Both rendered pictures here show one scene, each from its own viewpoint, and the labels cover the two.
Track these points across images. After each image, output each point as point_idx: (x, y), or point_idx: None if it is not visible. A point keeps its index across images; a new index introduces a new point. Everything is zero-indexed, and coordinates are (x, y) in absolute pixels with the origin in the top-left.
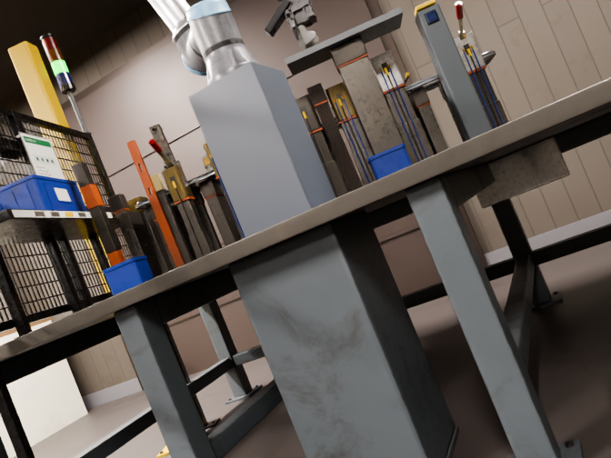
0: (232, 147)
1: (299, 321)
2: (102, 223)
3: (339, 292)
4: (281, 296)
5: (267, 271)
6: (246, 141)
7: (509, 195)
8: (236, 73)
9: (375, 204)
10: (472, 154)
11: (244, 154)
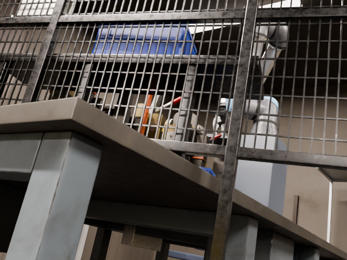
0: (276, 173)
1: None
2: (130, 104)
3: None
4: None
5: (280, 246)
6: (279, 176)
7: (142, 246)
8: (285, 147)
9: None
10: (331, 249)
11: (277, 181)
